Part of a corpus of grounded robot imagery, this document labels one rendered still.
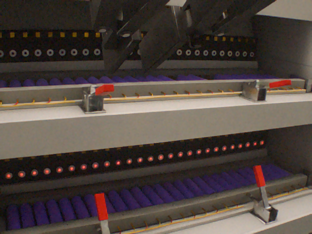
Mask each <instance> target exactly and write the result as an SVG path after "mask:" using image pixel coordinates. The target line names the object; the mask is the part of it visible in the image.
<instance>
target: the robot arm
mask: <svg viewBox="0 0 312 234"><path fill-rule="evenodd" d="M169 1H170V0H89V3H90V9H91V20H92V27H93V31H95V32H97V33H100V32H101V33H102V40H103V42H102V51H103V62H104V69H105V74H106V75H107V74H114V73H115V72H116V70H117V69H118V68H119V67H120V66H121V65H122V64H123V62H124V61H125V60H126V59H127V58H128V56H129V55H130V54H131V53H132V52H133V50H135V48H136V47H137V46H138V45H139V51H140V57H141V63H142V70H143V73H151V72H152V71H154V70H155V69H156V68H157V67H158V66H159V65H160V64H162V63H163V62H164V61H165V60H166V59H167V58H168V57H169V56H171V55H172V54H173V53H174V52H175V51H176V50H177V49H178V48H179V47H182V46H183V45H184V44H185V43H186V42H187V41H188V42H189V46H190V47H192V48H199V47H202V46H204V45H205V41H204V38H203V34H204V33H205V32H206V31H211V30H212V33H213V35H214V36H222V35H224V34H226V33H228V32H229V31H231V30H232V29H234V28H235V27H237V26H238V25H240V24H241V23H243V22H244V21H246V20H247V19H249V18H251V17H252V16H254V15H255V14H256V13H258V12H260V11H261V10H263V9H264V8H265V7H268V6H269V5H271V4H272V3H274V2H275V1H277V0H186V2H185V3H184V5H183V6H182V14H181V11H180V6H177V5H171V6H170V7H169V8H168V9H167V11H166V12H165V13H164V14H163V15H162V16H161V17H160V18H159V20H158V21H157V22H156V23H155V25H154V26H153V27H152V28H151V29H150V30H149V31H148V33H147V34H146V35H145V37H144V38H143V39H142V38H141V31H140V27H142V26H143V25H144V24H145V23H146V22H147V21H148V20H149V19H150V18H152V17H153V16H154V15H155V14H156V13H157V12H158V11H159V10H160V9H161V8H162V7H164V6H165V5H166V4H167V3H168V2H169ZM225 10H227V13H228V16H227V17H226V18H225V14H224V11H225Z"/></svg>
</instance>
